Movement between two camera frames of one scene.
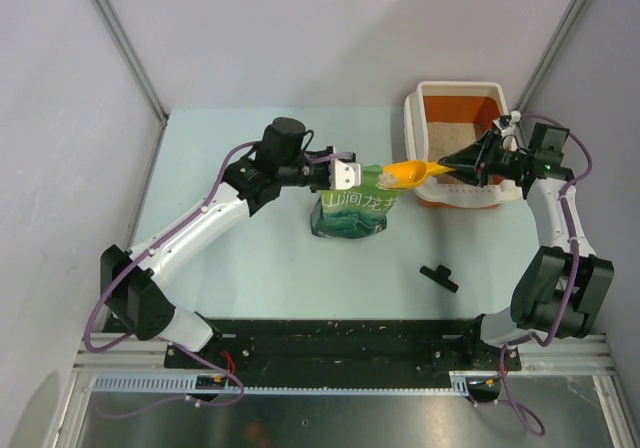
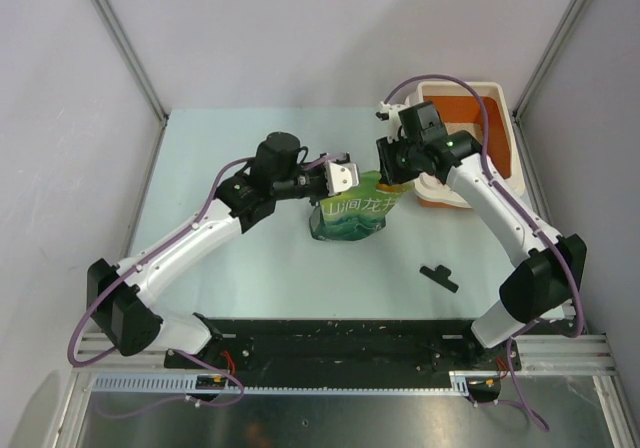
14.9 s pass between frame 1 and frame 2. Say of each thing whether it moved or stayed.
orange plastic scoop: moved
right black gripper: moved
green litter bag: stayed
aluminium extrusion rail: stayed
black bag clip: stayed
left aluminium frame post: stayed
